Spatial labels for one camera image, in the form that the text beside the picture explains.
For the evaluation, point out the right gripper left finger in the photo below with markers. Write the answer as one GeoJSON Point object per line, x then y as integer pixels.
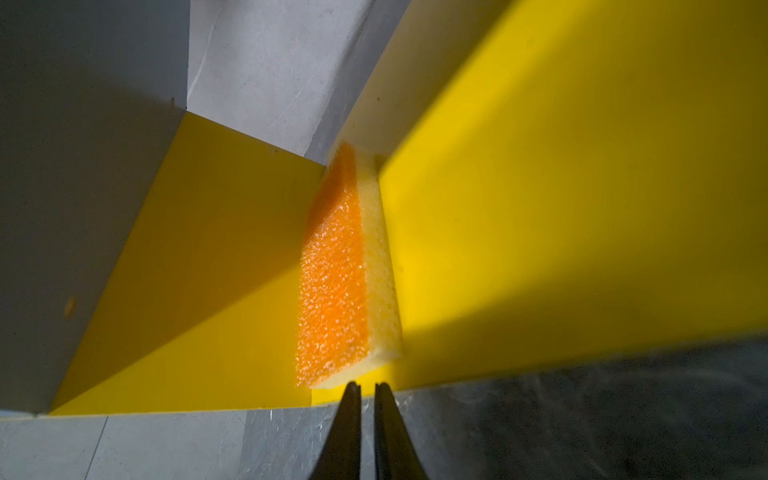
{"type": "Point", "coordinates": [341, 454]}

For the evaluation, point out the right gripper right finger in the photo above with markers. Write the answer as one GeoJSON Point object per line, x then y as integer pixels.
{"type": "Point", "coordinates": [395, 456]}

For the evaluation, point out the orange yellow sponge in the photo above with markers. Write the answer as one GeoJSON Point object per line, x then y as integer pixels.
{"type": "Point", "coordinates": [349, 322]}

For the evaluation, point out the yellow shelf with coloured boards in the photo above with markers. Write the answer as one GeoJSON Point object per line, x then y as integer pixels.
{"type": "Point", "coordinates": [561, 181]}

